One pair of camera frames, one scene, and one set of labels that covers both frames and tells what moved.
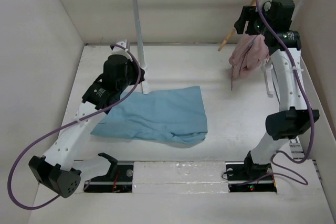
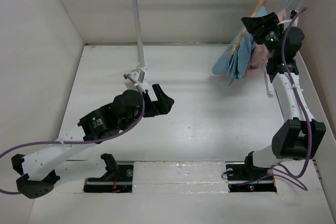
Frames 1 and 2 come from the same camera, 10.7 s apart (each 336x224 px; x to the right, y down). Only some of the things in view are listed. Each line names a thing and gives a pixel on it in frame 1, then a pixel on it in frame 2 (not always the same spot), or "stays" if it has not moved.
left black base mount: x=118 y=180 stays
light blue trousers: x=175 y=116 -> x=236 y=61
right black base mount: x=247 y=177 stays
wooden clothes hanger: x=234 y=32 -> x=259 y=7
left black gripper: x=132 y=65 -> x=164 y=103
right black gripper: x=248 y=12 -> x=271 y=22
